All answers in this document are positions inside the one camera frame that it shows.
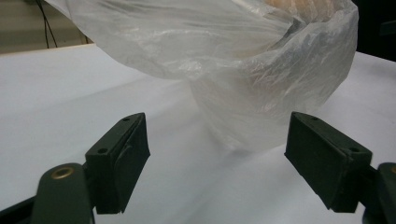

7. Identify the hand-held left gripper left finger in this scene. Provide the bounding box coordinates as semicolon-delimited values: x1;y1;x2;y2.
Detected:
85;112;151;216

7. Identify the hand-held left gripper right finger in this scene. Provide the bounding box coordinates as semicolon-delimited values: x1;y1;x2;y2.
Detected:
284;111;374;215

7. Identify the white translucent plastic bag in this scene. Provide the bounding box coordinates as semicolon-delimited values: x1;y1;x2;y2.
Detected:
45;0;360;153

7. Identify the thin black cable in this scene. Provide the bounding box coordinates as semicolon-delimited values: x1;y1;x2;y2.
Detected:
35;0;59;49

